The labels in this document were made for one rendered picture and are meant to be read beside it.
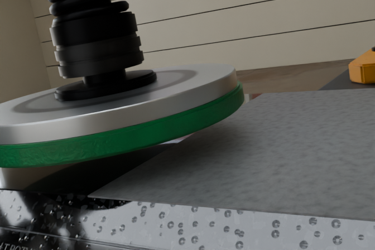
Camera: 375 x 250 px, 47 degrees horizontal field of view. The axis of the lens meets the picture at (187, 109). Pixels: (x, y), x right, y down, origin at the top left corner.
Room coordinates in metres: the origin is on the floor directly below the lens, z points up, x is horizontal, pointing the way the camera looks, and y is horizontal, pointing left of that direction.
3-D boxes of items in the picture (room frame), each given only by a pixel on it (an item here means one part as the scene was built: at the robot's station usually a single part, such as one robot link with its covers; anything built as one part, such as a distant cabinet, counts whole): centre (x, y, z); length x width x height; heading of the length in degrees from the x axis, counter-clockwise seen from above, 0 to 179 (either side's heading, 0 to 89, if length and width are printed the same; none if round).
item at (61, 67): (0.36, 0.06, 0.90); 0.07 x 0.07 x 0.01
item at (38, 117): (0.36, 0.06, 0.88); 0.21 x 0.21 x 0.01
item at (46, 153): (0.36, 0.06, 0.87); 0.22 x 0.22 x 0.04
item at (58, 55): (0.36, 0.06, 0.92); 0.07 x 0.07 x 0.01
